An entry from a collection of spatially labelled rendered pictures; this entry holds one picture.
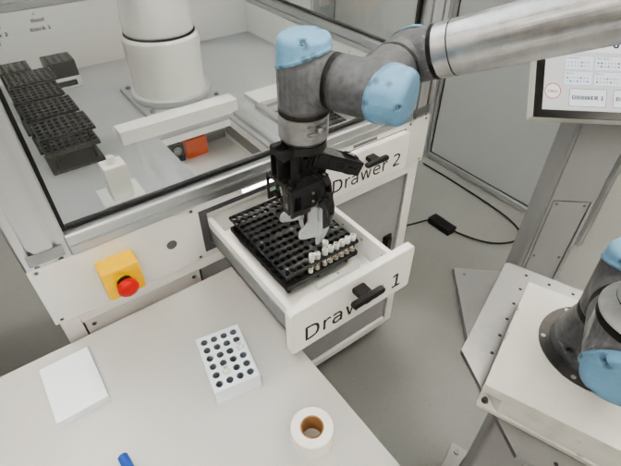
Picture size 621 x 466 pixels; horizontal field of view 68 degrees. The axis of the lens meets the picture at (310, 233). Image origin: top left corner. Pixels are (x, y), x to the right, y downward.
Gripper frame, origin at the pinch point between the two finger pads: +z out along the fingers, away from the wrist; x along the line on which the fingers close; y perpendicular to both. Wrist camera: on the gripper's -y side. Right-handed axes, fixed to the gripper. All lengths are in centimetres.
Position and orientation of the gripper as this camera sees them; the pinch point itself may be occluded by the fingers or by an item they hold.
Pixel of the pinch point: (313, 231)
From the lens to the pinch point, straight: 83.4
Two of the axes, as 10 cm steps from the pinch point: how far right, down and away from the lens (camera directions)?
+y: -8.0, 4.0, -4.5
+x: 6.0, 5.3, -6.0
